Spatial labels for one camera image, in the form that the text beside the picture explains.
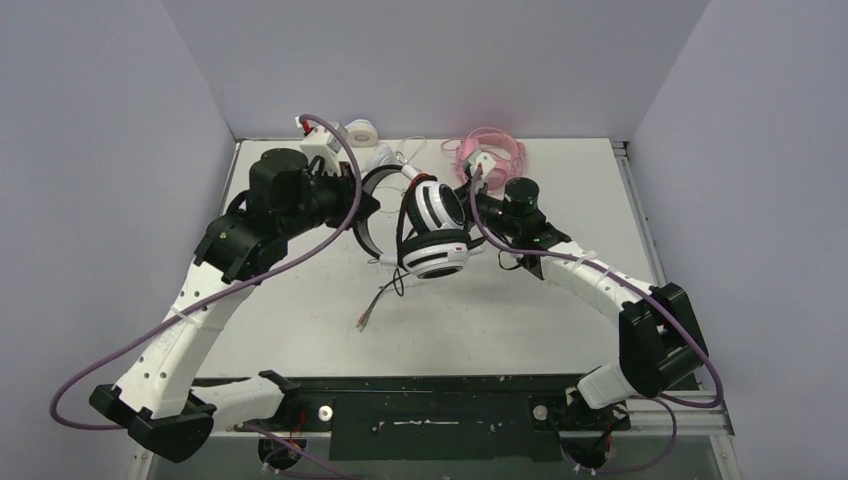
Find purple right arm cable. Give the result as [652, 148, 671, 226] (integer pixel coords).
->
[468, 165, 725, 409]

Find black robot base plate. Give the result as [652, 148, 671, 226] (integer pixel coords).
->
[253, 374, 636, 462]

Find black white headphones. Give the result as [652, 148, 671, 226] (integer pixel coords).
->
[352, 165, 488, 333]

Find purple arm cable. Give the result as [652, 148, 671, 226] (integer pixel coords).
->
[468, 165, 725, 409]
[50, 113, 364, 432]

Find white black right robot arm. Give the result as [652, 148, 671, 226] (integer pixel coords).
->
[455, 177, 717, 428]

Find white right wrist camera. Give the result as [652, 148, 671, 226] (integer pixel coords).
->
[463, 149, 497, 192]

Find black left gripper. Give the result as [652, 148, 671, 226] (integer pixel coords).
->
[278, 161, 380, 240]

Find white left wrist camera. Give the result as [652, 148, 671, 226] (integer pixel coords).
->
[295, 116, 343, 174]

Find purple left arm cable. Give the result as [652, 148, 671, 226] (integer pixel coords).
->
[50, 113, 364, 432]

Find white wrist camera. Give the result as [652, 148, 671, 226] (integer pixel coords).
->
[295, 116, 343, 174]
[463, 149, 497, 192]

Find pink headphones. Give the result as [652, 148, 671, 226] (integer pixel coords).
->
[440, 127, 527, 191]

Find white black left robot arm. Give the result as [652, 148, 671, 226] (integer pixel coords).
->
[89, 148, 364, 463]

